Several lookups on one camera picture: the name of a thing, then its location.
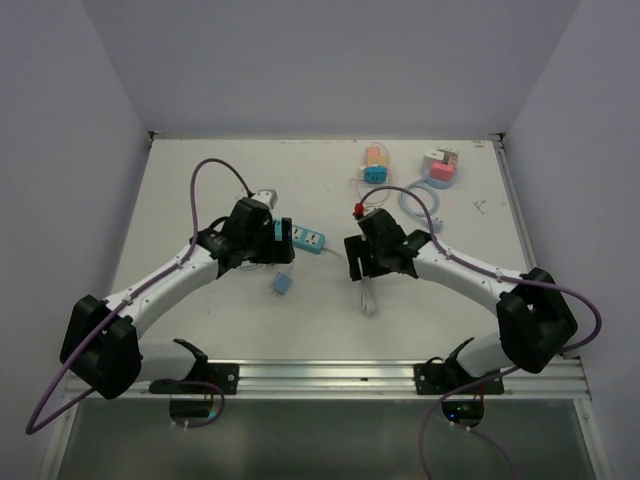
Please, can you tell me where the light blue socket cord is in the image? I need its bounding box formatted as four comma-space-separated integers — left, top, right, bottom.
398, 179, 445, 234

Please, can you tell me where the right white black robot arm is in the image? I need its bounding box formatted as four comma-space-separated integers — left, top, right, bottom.
344, 209, 577, 393

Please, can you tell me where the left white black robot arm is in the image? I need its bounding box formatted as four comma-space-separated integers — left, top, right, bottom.
60, 190, 294, 400

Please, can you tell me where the aluminium front rail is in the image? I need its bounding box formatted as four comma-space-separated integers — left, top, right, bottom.
64, 357, 594, 400

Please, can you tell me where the white power cord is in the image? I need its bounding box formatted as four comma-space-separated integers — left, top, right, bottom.
322, 247, 377, 317

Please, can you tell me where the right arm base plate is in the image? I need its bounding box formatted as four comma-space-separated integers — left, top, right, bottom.
413, 362, 474, 395

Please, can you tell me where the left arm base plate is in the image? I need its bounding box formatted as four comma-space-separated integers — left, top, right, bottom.
149, 362, 240, 395

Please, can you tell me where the light blue charger plug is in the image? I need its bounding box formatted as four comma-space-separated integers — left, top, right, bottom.
271, 272, 293, 295

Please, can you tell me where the blue cube socket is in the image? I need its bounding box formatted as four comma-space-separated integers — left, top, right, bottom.
363, 165, 388, 185

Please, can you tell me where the teal power strip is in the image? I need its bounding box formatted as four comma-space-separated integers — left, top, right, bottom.
272, 219, 326, 255

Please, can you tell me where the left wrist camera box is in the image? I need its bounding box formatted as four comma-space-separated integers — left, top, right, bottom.
252, 189, 278, 210

